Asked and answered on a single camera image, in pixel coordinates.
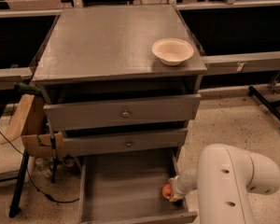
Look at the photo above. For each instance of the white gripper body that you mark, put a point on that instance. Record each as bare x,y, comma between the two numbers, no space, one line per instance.
178,187

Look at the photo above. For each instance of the red apple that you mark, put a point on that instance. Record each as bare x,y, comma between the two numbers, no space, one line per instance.
167,191

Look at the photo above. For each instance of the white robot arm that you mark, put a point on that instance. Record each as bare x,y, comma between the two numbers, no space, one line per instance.
224,177

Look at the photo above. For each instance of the grey middle drawer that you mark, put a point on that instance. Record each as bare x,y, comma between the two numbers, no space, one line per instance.
124,142

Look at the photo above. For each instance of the grey open bottom drawer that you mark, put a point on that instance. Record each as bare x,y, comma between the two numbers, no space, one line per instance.
125,188

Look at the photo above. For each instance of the grey top drawer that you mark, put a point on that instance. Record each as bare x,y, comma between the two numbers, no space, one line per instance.
99,114

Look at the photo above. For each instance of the grey wooden drawer cabinet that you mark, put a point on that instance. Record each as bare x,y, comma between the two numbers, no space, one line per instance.
105,53

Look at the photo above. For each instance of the black floor stand right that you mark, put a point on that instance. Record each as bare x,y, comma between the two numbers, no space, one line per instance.
272,106

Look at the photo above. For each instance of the clear plastic bottle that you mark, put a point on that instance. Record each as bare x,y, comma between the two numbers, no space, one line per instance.
43,167

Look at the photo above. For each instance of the white paper bowl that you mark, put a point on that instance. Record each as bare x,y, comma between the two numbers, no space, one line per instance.
172,51

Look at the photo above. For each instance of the brown cardboard piece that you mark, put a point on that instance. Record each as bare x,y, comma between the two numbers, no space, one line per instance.
27,124

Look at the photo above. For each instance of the black tripod stand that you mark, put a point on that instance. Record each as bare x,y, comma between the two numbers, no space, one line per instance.
15,204

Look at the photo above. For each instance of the grey rail right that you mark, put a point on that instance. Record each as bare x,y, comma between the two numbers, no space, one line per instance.
242,63

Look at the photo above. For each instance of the grey rail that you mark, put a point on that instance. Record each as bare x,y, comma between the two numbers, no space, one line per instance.
10,76
242,63

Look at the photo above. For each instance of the green handled tool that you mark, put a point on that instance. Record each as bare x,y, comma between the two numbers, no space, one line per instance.
26,89

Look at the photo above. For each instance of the grey rail left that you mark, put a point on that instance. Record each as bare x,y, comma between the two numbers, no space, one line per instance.
10,76

